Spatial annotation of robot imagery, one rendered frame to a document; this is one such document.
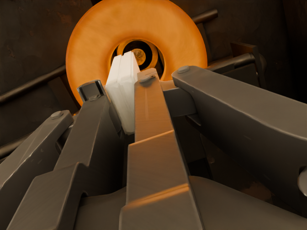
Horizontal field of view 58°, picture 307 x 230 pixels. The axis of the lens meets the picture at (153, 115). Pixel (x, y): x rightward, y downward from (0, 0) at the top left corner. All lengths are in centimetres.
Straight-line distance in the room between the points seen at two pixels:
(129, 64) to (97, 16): 15
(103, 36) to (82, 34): 2
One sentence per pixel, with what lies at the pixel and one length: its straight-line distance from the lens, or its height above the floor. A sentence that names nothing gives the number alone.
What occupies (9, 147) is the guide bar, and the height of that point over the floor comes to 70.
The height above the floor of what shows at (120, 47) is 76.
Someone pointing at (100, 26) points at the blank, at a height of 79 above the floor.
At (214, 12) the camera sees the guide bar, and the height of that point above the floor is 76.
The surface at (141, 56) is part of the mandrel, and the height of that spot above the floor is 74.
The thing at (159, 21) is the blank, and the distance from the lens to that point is 30.
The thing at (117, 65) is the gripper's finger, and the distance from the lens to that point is 17.
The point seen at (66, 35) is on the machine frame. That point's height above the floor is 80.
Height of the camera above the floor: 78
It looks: 18 degrees down
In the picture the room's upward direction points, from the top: 20 degrees counter-clockwise
